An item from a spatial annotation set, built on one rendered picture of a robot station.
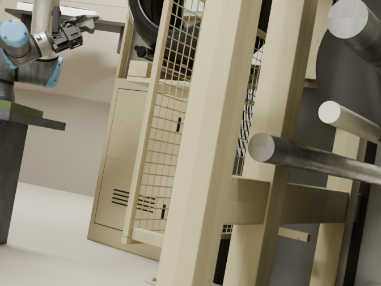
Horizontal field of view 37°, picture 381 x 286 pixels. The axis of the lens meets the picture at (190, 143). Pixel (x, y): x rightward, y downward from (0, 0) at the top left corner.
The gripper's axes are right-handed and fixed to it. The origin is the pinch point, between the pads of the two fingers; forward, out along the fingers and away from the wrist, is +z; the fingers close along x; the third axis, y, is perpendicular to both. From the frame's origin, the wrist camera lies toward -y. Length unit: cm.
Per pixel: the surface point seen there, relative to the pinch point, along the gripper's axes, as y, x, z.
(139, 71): 27.8, -0.5, 4.3
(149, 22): 15.1, 7.3, 15.0
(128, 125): 14, -95, 12
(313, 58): 57, 14, 59
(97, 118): -79, -321, 39
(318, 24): 48, 18, 67
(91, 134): -69, -327, 27
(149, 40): 19.7, 3.8, 12.7
